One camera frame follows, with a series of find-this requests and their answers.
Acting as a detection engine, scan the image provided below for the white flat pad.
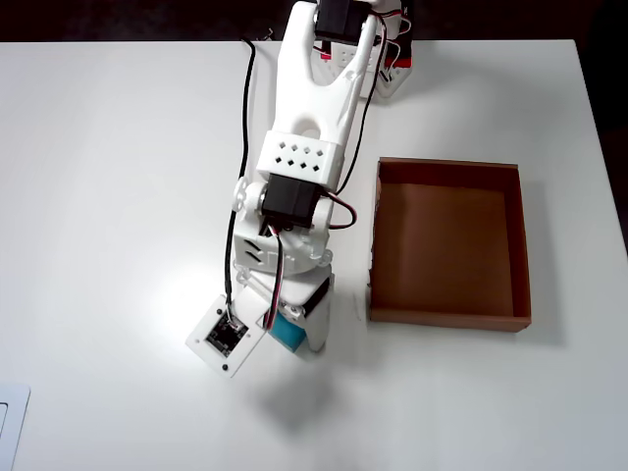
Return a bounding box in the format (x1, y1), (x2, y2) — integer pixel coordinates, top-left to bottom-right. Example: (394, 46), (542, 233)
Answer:
(0, 382), (32, 471)

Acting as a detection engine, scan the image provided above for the black camera cable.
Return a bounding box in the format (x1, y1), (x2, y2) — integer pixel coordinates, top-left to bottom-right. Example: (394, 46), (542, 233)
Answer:
(224, 38), (259, 321)

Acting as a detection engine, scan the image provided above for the white red robot base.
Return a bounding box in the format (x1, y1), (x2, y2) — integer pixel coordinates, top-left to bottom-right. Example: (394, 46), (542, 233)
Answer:
(313, 0), (416, 105)

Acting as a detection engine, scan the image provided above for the brown cardboard box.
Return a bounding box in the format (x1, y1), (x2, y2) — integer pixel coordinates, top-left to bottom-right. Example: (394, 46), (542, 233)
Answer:
(367, 156), (534, 335)

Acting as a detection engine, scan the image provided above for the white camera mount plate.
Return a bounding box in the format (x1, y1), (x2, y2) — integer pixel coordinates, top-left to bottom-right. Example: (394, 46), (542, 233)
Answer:
(184, 295), (270, 381)

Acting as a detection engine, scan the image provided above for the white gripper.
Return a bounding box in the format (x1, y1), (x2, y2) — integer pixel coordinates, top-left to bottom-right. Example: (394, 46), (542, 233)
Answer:
(234, 263), (337, 354)

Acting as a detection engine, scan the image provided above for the blue cube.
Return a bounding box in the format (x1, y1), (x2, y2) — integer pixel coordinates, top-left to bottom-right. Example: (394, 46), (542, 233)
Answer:
(267, 311), (308, 355)

